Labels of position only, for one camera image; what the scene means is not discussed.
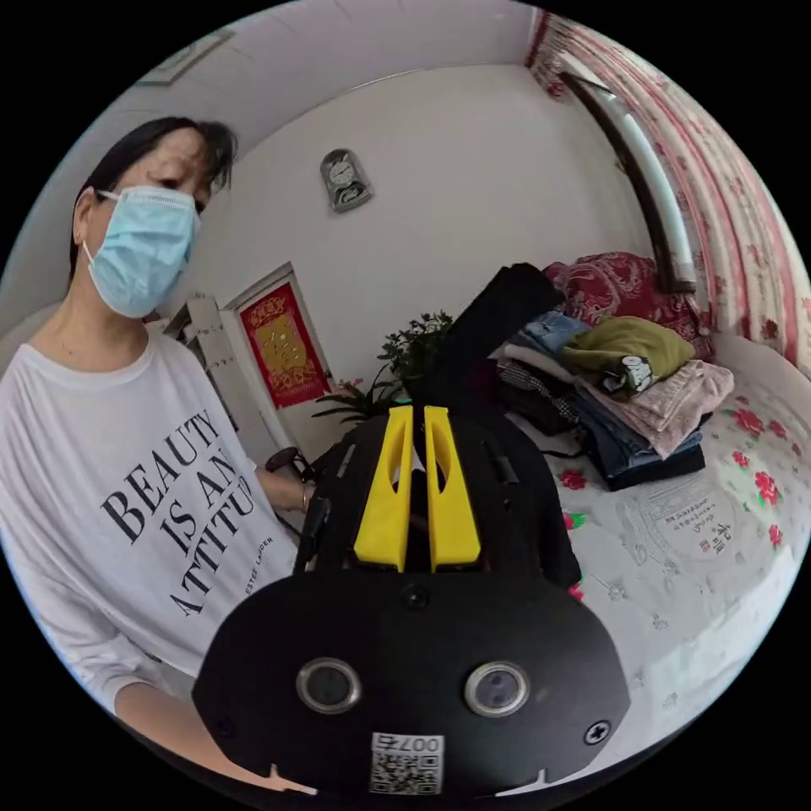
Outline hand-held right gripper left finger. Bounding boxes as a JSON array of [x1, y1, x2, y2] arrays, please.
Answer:
[[353, 405, 414, 573]]

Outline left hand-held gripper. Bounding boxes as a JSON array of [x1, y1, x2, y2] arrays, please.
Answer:
[[264, 445, 315, 484]]

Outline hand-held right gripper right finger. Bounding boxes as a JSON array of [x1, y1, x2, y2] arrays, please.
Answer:
[[422, 405, 480, 573]]

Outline black long sleeve shirt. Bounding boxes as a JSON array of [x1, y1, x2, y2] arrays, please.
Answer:
[[310, 262, 583, 591]]

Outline person's right forearm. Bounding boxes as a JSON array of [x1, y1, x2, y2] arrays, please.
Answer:
[[113, 683, 319, 797]]

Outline green potted plant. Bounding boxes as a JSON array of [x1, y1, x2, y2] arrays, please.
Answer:
[[312, 309, 454, 439]]

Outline person's body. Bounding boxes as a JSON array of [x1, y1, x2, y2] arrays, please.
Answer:
[[0, 116, 299, 717]]

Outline pile of clothes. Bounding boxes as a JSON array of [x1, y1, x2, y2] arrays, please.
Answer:
[[493, 313, 736, 493]]

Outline bed with floral sheet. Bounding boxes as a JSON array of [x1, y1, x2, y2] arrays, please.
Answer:
[[543, 334, 811, 765]]

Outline red patterned rolled blanket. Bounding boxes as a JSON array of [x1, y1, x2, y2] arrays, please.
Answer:
[[543, 251, 716, 363]]

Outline red floral curtain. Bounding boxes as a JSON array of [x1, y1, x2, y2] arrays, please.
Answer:
[[524, 11, 811, 383]]

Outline silver wall clock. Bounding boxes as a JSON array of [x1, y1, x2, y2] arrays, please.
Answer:
[[318, 148, 374, 214]]

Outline window with dark frame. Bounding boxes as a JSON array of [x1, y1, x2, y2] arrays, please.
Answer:
[[558, 68, 699, 295]]

